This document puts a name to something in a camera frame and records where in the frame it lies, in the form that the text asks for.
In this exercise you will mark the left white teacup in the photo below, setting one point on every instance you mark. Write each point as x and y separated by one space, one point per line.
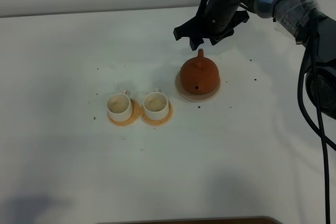
120 107

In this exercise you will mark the orange cup coaster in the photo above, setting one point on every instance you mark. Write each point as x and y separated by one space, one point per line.
153 122
131 119

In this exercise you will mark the brown clay teapot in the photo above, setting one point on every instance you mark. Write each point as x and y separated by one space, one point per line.
199 75

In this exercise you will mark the beige round teapot coaster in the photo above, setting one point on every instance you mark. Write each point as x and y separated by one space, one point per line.
195 97

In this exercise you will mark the right orange cup coaster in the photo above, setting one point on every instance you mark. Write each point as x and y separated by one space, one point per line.
153 122

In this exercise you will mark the right white teacup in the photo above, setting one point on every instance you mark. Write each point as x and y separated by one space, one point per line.
156 105

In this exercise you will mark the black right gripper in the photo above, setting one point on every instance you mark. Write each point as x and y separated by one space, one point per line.
217 22

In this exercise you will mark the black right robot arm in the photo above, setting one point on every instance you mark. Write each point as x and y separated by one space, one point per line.
294 16

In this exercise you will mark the white teacup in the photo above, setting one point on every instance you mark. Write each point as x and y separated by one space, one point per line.
156 105
120 107

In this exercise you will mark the left orange cup coaster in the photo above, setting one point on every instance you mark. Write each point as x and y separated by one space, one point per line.
131 119

